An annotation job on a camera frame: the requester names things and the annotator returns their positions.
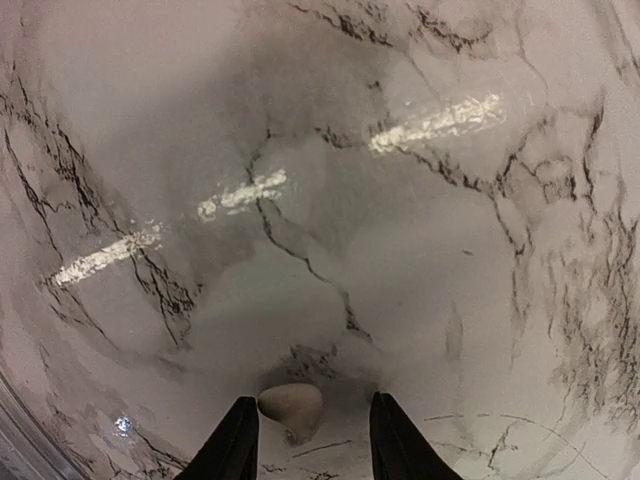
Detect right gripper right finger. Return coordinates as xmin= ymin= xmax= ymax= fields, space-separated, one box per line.
xmin=369 ymin=392 xmax=458 ymax=480

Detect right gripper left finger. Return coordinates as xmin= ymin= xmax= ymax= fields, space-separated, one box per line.
xmin=175 ymin=396 xmax=259 ymax=480

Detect white earbud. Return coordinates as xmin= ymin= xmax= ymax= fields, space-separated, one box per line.
xmin=257 ymin=383 xmax=324 ymax=445

